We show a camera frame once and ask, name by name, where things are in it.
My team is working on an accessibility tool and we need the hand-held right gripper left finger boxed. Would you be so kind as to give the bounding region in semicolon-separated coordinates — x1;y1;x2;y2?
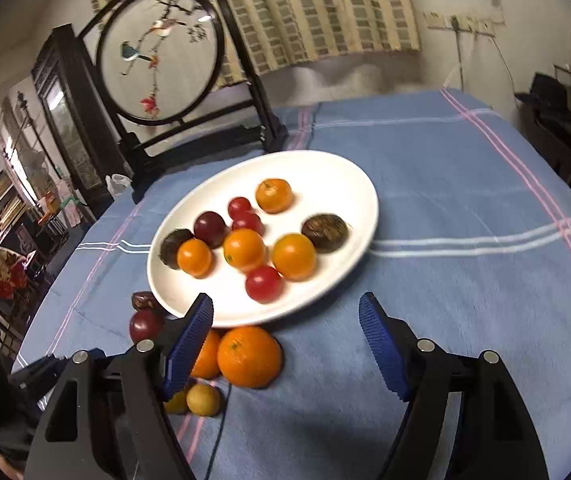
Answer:
24;292;215;480

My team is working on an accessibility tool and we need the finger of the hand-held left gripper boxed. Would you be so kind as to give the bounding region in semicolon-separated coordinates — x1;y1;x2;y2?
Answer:
12;355;74;398

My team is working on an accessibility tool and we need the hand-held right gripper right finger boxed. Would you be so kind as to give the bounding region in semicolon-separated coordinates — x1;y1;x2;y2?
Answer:
358;291;550;480

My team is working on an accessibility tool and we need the small orange tomato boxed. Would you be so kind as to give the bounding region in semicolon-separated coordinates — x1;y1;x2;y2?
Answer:
176;238;213;278

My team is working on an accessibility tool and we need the dark brown round chestnut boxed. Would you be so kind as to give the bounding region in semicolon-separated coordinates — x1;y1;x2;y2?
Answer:
160;228;195;271

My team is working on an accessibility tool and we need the dark purple plum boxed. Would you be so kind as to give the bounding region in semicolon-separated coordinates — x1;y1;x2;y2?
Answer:
130;309;165;345
194;211;227;249

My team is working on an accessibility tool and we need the large orange tomato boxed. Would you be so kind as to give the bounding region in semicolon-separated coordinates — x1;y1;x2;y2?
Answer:
272;233;317;282

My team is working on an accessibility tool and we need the dark brown water chestnut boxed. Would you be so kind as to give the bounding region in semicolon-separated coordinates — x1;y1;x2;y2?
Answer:
301;213;350;254

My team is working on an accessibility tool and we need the white oval plate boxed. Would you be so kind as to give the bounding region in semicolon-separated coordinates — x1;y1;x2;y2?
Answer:
146;150;380;328

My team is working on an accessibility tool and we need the large orange mandarin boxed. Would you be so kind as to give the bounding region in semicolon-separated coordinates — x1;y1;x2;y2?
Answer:
256;178;293;214

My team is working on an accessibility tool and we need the small yellow-green longan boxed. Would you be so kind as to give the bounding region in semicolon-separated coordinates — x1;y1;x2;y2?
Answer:
186;383;223;417

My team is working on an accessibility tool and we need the small dark brown chestnut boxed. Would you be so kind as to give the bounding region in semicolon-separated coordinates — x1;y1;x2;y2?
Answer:
132;291;159;313

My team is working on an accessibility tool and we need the green-brown tomato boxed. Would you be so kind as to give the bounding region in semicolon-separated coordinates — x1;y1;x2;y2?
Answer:
163;387;190;415

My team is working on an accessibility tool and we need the blue striped tablecloth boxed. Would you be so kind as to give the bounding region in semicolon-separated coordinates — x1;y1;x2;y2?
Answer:
12;87;571;480

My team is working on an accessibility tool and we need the red floral cloth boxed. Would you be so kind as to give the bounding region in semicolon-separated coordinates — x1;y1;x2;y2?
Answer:
0;247;29;301

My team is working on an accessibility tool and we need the white plastic bag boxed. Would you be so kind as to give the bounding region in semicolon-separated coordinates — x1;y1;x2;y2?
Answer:
106;173;133;200

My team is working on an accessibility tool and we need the dark wooden framed painting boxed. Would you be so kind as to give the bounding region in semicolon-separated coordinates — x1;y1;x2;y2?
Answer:
30;23;131;206

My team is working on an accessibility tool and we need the dark wooden desk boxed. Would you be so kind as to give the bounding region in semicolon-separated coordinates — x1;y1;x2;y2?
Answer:
518;105;571;221

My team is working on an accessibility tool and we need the round embroidered bird screen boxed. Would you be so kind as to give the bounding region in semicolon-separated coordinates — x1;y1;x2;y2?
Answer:
73;0;290;196

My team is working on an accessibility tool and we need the black hat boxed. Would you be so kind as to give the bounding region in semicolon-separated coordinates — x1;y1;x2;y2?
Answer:
514;73;571;123

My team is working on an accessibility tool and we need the checked beige curtain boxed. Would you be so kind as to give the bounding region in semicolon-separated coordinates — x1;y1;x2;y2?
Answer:
86;0;421;91

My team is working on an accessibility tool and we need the black cable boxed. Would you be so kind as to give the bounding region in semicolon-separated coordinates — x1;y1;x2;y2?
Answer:
204;382;231;480

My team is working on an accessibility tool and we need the white power cable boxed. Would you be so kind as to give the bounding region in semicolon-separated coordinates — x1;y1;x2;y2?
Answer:
443;30;466;90

